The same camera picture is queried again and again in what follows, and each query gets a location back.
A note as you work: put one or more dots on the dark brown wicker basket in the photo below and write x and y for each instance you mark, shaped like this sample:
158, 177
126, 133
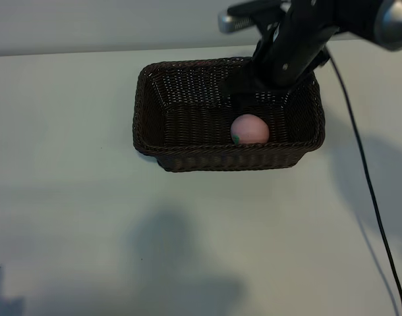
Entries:
194, 154

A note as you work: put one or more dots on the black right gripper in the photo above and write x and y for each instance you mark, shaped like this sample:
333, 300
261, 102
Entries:
293, 46

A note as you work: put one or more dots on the black and silver right robot arm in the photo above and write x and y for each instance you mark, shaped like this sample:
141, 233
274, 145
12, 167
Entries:
385, 19

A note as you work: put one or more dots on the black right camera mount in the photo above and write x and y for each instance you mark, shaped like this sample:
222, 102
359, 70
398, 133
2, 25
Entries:
257, 8

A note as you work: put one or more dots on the pink toy peach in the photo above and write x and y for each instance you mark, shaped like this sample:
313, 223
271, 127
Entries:
250, 130

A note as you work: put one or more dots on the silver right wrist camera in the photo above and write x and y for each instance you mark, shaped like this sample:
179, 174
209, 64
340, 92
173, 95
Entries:
232, 22

